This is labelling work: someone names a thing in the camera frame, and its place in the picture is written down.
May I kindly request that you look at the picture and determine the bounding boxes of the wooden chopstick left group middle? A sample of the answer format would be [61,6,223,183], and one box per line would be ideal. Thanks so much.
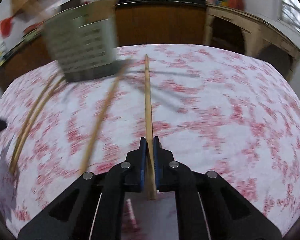
[9,72,61,170]

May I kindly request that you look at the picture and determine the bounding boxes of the window with grille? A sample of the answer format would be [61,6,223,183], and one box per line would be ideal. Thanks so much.
[280,0,300,35]

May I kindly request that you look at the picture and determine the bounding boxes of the green perforated utensil holder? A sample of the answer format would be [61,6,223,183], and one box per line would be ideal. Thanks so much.
[43,0,125,82]

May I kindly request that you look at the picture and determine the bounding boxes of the wooden chopstick left group inner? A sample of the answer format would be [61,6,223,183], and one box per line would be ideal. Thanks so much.
[11,76,65,174]

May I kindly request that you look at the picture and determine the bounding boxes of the cream weathered side cabinet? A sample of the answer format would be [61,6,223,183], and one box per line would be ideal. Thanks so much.
[204,5,300,82]

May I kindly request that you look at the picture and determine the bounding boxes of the wooden chopstick nearest holder right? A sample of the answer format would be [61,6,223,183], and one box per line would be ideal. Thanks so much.
[79,57,132,174]

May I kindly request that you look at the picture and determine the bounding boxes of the red plastic bag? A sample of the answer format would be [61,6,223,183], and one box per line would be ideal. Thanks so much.
[0,17,14,38]

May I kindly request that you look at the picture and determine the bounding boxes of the brown wooden kitchen cabinets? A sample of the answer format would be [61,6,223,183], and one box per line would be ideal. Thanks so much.
[0,0,207,90]

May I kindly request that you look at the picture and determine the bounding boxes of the wooden chopstick group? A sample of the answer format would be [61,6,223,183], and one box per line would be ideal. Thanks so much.
[9,72,61,170]
[11,76,65,174]

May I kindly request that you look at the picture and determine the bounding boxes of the floral pink white tablecloth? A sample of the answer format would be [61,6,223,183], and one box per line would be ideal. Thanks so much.
[0,44,300,235]

